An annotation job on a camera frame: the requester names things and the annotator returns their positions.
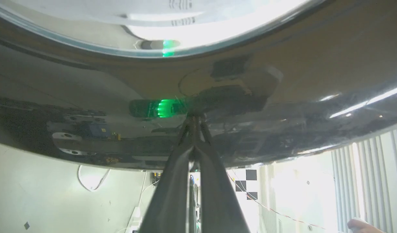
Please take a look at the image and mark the bare human hand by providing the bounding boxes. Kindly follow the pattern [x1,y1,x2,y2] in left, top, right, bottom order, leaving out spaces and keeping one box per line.
[347,219,385,233]

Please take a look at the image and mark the glossy dark washing machine door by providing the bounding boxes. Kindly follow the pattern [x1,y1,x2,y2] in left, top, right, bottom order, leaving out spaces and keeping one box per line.
[0,0,397,171]

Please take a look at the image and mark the white power strip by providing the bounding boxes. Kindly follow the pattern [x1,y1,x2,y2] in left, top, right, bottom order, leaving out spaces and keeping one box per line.
[125,207,142,233]

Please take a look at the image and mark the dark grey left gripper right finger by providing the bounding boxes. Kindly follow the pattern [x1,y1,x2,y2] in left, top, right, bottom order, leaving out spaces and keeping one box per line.
[194,145,251,233]

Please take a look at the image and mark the white vertical window blinds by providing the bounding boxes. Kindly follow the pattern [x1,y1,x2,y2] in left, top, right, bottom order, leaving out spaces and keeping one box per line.
[259,127,397,233]

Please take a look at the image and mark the white cable loop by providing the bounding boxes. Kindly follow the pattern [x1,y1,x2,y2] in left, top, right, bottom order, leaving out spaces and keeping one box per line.
[77,165,111,192]

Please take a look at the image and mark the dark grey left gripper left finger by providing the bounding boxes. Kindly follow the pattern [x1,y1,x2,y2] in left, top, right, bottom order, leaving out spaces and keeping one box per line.
[139,145,194,233]

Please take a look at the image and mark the black white checkerboard calibration board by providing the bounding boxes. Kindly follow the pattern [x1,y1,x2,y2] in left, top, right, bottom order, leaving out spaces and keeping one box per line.
[234,168,258,200]

